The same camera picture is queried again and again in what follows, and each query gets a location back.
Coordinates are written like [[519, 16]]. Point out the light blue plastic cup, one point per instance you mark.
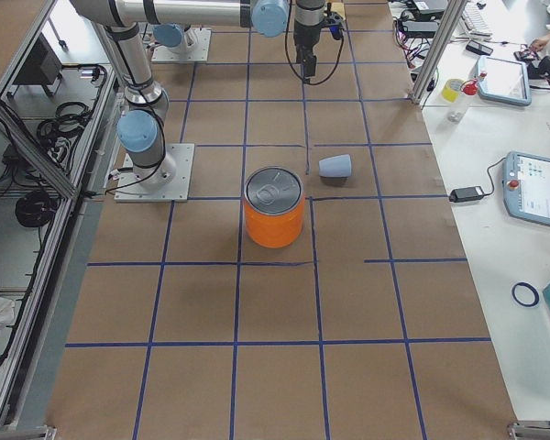
[[339, 166]]

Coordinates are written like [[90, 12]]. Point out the black smartphone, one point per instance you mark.
[[475, 47]]

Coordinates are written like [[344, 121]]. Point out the teach pendant far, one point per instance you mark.
[[506, 81]]

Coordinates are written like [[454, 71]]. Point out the teach pendant near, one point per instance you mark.
[[526, 187]]

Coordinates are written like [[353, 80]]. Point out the black power adapter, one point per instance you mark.
[[466, 194]]

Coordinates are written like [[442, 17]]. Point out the teach pendant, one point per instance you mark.
[[506, 81], [526, 187]]

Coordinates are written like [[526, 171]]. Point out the yellow tape roll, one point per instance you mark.
[[452, 89]]

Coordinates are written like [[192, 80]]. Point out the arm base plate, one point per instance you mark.
[[171, 182], [181, 46]]

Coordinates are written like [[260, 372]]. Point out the large orange can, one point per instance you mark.
[[273, 207]]

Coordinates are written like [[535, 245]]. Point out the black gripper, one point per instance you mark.
[[304, 42]]

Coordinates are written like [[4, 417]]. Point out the blue tape roll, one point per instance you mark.
[[525, 294]]

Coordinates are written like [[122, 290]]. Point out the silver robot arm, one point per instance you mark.
[[119, 21]]

